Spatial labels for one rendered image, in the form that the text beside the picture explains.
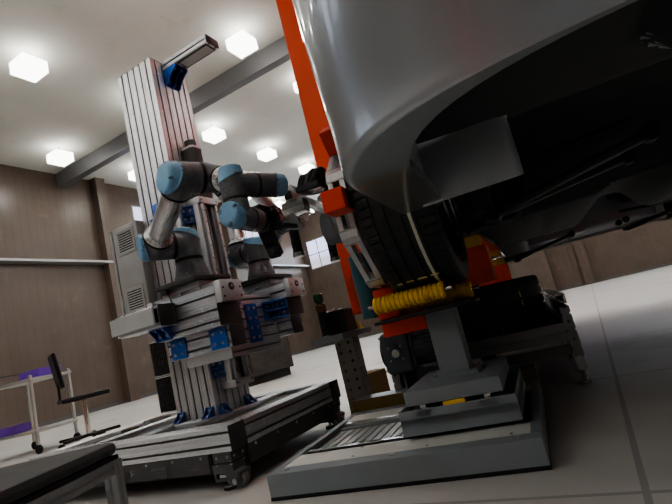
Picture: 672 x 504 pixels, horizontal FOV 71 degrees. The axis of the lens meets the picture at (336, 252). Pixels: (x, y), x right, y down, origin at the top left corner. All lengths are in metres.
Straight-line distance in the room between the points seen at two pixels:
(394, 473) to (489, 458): 0.27
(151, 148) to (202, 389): 1.21
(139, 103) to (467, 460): 2.24
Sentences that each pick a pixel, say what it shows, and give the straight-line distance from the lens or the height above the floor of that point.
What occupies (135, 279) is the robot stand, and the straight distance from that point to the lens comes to 2.54.
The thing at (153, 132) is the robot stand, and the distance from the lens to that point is 2.62.
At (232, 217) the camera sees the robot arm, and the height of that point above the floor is 0.84.
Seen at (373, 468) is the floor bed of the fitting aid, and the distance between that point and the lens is 1.50.
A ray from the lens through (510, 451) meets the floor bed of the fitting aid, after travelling 1.40.
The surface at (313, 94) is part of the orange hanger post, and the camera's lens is 2.59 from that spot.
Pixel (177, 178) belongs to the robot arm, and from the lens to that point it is 1.75.
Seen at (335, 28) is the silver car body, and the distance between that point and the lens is 0.93.
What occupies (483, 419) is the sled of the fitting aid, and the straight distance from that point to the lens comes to 1.54.
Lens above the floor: 0.45
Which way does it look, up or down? 9 degrees up
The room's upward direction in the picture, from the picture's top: 14 degrees counter-clockwise
